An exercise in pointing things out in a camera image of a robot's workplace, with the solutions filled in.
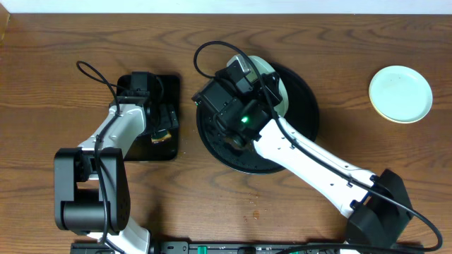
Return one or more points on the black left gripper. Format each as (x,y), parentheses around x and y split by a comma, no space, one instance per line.
(164,120)

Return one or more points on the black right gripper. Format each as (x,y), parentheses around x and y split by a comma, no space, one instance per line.
(274,89)

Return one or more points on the green plate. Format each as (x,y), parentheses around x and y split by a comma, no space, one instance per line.
(264,67)
(401,93)

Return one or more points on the green yellow sponge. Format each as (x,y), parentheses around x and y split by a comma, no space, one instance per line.
(161,136)

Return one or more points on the yellow plate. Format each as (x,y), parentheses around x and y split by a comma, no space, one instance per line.
(378,111)

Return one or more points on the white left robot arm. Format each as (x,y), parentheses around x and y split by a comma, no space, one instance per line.
(91,191)

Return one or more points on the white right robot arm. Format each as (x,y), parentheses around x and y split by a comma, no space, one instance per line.
(377,207)

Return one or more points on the rectangular black tray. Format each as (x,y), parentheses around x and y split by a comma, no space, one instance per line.
(142,149)

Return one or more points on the round black tray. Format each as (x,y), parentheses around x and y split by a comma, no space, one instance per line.
(302,114)

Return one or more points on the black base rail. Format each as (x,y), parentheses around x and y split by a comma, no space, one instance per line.
(180,247)

